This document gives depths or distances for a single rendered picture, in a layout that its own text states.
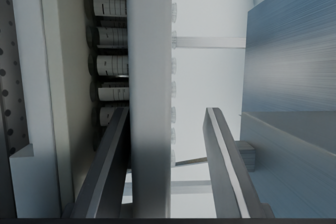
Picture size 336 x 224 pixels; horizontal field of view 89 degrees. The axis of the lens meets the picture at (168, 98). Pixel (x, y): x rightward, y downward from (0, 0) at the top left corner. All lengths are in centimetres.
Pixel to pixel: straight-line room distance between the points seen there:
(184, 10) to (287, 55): 357
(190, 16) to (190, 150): 269
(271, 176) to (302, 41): 34
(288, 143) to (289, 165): 2
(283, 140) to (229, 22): 395
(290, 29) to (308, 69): 12
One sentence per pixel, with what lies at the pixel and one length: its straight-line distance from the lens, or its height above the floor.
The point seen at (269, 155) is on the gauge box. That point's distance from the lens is 22.
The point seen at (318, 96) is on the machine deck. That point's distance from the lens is 45.
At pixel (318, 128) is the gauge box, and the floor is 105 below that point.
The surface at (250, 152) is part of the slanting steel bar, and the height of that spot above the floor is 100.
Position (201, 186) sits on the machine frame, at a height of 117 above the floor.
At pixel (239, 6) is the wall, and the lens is 438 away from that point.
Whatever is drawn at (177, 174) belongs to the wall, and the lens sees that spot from 346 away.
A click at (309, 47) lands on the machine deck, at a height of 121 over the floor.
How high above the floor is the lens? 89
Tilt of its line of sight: 3 degrees up
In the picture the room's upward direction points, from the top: 90 degrees clockwise
